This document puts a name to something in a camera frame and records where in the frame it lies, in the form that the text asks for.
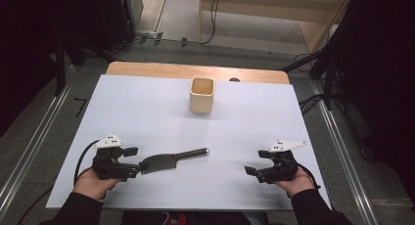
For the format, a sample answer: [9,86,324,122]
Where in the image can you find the black cabinet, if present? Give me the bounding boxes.
[97,0,136,52]

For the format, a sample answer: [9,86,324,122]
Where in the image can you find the black spatula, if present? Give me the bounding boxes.
[139,147,210,176]

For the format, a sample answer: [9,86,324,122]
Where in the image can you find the aluminium floor rail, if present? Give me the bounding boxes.
[0,67,77,216]
[311,81,380,225]

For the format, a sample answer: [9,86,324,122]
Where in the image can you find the person's right hand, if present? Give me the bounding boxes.
[273,167,317,199]

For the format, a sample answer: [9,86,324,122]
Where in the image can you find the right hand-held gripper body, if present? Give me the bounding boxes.
[255,139,307,184]

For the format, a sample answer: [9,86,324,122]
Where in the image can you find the person's lap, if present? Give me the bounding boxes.
[121,210,271,225]

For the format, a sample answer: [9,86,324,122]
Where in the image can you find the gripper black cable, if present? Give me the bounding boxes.
[16,139,101,225]
[295,162,321,190]

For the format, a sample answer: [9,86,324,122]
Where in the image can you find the cream square cup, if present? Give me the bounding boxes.
[189,76,215,115]

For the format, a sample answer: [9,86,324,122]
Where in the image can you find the person's left hand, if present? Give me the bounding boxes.
[72,167,123,202]

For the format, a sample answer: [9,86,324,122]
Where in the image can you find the dark curtain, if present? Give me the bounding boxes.
[0,0,109,138]
[326,0,415,200]

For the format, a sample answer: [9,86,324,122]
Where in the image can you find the black floor cables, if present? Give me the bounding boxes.
[298,93,325,115]

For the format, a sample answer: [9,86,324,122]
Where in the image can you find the hanging black cable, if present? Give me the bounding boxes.
[199,0,220,45]

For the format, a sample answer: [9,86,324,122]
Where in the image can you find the white table mat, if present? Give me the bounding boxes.
[46,73,332,211]

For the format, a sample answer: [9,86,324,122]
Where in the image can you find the light wooden shelf unit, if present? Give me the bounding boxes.
[198,0,355,53]

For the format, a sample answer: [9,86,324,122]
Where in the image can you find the black metal stand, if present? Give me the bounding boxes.
[53,32,115,96]
[282,48,341,111]

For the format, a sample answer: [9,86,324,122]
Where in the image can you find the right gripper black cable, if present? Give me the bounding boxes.
[295,162,321,190]

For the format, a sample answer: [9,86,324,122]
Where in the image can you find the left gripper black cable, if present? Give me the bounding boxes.
[16,139,101,225]

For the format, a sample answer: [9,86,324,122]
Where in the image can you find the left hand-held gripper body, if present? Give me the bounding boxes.
[92,133,131,182]

